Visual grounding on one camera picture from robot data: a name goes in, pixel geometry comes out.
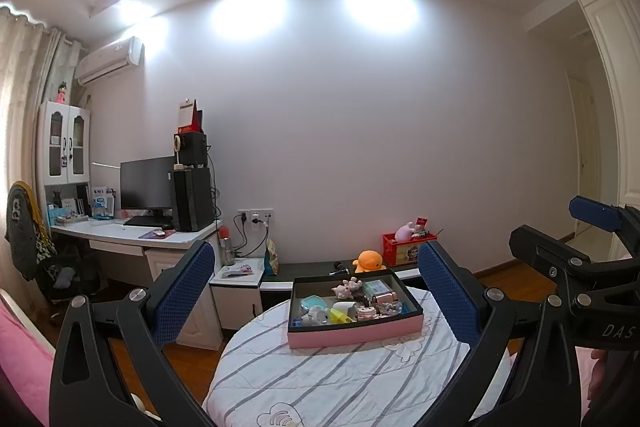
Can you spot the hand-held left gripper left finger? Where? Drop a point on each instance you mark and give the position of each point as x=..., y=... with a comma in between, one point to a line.
x=185, y=292

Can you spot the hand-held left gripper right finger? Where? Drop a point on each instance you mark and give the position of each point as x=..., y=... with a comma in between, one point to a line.
x=447, y=294

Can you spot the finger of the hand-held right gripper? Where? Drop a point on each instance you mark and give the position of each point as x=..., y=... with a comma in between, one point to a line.
x=597, y=212
x=550, y=252

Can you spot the rose gold cylinder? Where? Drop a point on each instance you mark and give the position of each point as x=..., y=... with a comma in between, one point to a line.
x=384, y=298

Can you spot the clear plastic box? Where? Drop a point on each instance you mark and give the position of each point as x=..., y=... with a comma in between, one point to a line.
x=375, y=287

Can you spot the pink pig plush toy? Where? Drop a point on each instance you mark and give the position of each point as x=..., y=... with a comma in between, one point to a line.
x=346, y=289

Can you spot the white boot-shaped holder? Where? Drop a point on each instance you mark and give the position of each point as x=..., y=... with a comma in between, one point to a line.
x=345, y=307

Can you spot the pink storage box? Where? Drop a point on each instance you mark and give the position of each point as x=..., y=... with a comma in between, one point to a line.
x=350, y=337

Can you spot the yellow marker box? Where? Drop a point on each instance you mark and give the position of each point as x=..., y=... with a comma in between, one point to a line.
x=341, y=317

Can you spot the teal facial brush clear case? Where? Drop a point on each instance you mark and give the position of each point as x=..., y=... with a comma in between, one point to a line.
x=312, y=302

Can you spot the white plush toy silver helmet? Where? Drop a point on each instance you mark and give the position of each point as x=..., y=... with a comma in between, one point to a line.
x=315, y=316

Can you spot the person's right hand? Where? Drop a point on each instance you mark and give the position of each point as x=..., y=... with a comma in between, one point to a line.
x=597, y=374

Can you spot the white desk with drawers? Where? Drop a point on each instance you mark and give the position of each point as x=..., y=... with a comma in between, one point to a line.
x=165, y=267

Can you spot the low black white cabinet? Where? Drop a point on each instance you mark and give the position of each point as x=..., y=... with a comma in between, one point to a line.
x=240, y=297

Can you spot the pink packet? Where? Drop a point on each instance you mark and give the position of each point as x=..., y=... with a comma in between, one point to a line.
x=237, y=271

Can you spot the white door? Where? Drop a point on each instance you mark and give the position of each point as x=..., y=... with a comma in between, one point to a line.
x=582, y=157

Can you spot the red toy crate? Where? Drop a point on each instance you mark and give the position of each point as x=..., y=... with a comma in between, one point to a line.
x=407, y=252

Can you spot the red cap bottle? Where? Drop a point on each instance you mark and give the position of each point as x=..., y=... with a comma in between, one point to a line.
x=227, y=247

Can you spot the purple mouse pad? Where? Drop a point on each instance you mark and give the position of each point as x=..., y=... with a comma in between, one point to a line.
x=157, y=234

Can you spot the pale pink quilt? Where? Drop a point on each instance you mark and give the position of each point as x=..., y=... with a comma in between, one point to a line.
x=585, y=387

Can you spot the orange duck plush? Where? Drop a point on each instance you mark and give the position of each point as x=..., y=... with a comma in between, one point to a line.
x=369, y=262

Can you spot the snack bag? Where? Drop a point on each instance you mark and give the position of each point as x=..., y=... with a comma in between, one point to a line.
x=271, y=259

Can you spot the black computer tower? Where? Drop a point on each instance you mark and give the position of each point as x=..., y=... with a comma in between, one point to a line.
x=192, y=199

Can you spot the black computer monitor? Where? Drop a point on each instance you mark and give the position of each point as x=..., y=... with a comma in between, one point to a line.
x=147, y=184

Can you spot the white bedpost knob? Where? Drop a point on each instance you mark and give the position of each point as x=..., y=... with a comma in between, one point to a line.
x=142, y=404

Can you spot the black office chair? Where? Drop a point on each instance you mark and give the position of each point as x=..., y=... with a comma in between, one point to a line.
x=65, y=279

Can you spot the blue white boxes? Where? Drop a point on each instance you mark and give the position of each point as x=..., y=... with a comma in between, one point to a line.
x=102, y=202

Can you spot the black speaker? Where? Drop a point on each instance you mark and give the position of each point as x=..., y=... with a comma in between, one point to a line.
x=192, y=149

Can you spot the white wardrobe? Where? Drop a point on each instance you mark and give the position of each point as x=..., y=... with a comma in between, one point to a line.
x=615, y=57

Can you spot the clothes on chair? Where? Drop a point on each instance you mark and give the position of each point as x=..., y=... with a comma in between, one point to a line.
x=25, y=232

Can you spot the red desk calendar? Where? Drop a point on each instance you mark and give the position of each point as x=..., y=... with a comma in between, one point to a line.
x=189, y=117

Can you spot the pink bed cover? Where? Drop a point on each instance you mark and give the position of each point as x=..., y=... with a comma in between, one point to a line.
x=22, y=367

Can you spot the white glass door cabinet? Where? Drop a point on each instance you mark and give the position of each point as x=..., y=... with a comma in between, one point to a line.
x=65, y=142

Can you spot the small pink doll figure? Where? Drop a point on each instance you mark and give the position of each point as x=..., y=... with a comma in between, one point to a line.
x=62, y=93

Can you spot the white air conditioner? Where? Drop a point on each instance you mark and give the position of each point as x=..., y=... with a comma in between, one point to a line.
x=107, y=59

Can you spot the beige curtain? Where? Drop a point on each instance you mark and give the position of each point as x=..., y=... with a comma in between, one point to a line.
x=22, y=107

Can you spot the white wall outlet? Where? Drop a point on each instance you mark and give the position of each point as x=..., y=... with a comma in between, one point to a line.
x=256, y=215

